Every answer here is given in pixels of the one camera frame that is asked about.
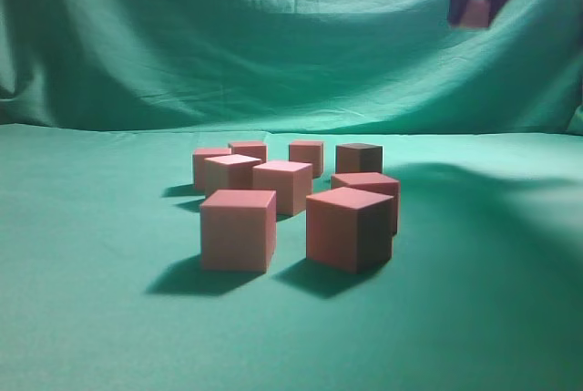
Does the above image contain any pink cube column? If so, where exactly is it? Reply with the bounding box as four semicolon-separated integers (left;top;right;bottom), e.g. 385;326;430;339
204;154;262;197
252;160;312;216
335;143;384;173
288;140;324;178
199;190;276;273
228;140;268;163
331;172;401;235
458;0;490;29
192;148;231;190

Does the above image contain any pink cube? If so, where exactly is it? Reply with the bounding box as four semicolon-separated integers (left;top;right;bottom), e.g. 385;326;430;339
306;187;394;273

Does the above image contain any green cloth backdrop and cover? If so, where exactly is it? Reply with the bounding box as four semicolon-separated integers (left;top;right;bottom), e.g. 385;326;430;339
0;0;583;391

